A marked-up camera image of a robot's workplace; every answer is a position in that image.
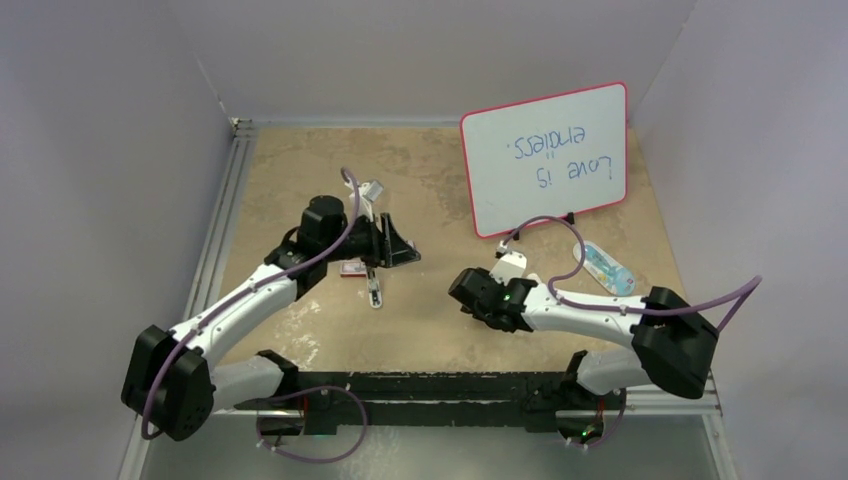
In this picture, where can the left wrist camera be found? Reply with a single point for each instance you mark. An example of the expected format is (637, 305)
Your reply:
(364, 196)

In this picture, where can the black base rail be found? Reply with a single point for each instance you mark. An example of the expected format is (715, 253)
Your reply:
(538, 402)

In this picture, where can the red staple box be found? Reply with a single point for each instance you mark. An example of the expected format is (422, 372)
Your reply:
(352, 268)

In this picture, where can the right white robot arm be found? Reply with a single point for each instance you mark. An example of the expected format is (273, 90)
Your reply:
(659, 339)

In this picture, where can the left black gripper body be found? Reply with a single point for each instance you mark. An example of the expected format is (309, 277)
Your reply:
(360, 242)

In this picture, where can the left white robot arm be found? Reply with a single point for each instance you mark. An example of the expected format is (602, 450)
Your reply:
(169, 381)

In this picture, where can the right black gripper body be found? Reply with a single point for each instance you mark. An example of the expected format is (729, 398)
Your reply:
(485, 318)

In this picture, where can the aluminium frame rail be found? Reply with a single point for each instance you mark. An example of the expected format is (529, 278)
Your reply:
(211, 265)

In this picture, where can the blue patterned oval case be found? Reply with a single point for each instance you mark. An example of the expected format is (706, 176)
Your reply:
(616, 279)

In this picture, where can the red-framed whiteboard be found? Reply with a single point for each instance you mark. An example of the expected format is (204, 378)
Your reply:
(552, 155)

